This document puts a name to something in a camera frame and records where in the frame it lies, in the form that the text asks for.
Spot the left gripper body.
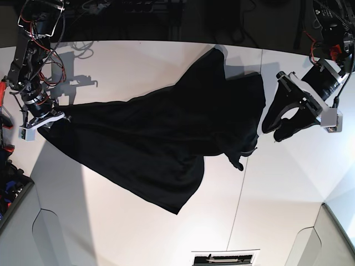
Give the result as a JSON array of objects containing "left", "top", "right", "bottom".
[{"left": 276, "top": 58, "right": 348, "bottom": 121}]

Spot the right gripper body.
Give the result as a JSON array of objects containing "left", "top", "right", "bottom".
[{"left": 19, "top": 88, "right": 71, "bottom": 130}]

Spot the black printed t-shirt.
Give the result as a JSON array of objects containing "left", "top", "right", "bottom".
[{"left": 38, "top": 48, "right": 266, "bottom": 214}]

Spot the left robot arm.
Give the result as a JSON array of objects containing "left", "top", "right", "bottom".
[{"left": 262, "top": 1, "right": 354, "bottom": 142}]

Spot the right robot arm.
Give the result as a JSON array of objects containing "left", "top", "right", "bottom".
[{"left": 5, "top": 1, "right": 66, "bottom": 131}]

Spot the orange black tool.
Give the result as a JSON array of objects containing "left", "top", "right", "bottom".
[{"left": 0, "top": 75, "right": 15, "bottom": 153}]

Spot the grey bin with clothes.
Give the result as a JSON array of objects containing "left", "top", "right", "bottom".
[{"left": 1, "top": 159, "right": 34, "bottom": 232}]

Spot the white label card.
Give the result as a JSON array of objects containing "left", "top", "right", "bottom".
[{"left": 190, "top": 249, "right": 260, "bottom": 265}]

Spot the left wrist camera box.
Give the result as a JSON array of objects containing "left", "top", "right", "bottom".
[{"left": 320, "top": 108, "right": 343, "bottom": 133}]

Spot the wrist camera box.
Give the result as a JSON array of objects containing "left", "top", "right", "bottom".
[
  {"left": 18, "top": 127, "right": 36, "bottom": 141},
  {"left": 320, "top": 108, "right": 343, "bottom": 133}
]

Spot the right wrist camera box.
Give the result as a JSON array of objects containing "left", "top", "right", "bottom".
[{"left": 18, "top": 127, "right": 36, "bottom": 141}]

